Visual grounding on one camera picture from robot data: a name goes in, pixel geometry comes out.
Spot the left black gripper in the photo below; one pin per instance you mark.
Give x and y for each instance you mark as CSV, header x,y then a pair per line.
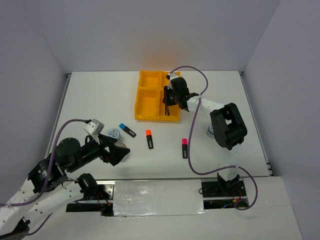
x,y
117,153

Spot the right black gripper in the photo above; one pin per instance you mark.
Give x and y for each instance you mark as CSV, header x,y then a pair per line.
x,y
166,99

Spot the blue cap black highlighter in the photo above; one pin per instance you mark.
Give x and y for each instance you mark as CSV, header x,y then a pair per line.
x,y
127,130

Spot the orange cap black highlighter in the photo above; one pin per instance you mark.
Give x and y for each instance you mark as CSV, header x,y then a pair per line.
x,y
149,139

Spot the pink cap black highlighter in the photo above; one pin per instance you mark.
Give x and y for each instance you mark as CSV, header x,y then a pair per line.
x,y
184,146

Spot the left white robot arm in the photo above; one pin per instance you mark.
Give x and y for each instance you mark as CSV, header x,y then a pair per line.
x,y
48,188

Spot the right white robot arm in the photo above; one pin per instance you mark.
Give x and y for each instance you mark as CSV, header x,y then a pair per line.
x,y
229,129

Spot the clear tape roll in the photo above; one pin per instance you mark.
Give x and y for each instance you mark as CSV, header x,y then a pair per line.
x,y
124,152

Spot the left blue putty jar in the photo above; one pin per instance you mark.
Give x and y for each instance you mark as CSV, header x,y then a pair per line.
x,y
115,134

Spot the blue putty jar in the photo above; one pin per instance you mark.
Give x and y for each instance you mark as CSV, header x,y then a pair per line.
x,y
210,131
115,134

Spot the yellow four-compartment organizer tray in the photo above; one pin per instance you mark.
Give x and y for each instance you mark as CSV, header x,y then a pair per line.
x,y
149,106

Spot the right blue putty jar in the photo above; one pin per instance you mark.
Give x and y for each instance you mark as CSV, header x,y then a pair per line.
x,y
210,131

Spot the silver foil covered panel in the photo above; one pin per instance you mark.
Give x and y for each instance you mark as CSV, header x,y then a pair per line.
x,y
157,198

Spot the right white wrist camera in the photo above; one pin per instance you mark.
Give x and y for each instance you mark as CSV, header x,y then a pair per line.
x,y
170,77

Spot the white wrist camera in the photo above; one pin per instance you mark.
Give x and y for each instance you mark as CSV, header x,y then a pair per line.
x,y
170,77
93,128

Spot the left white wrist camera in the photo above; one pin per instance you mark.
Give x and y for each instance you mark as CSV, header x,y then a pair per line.
x,y
93,128

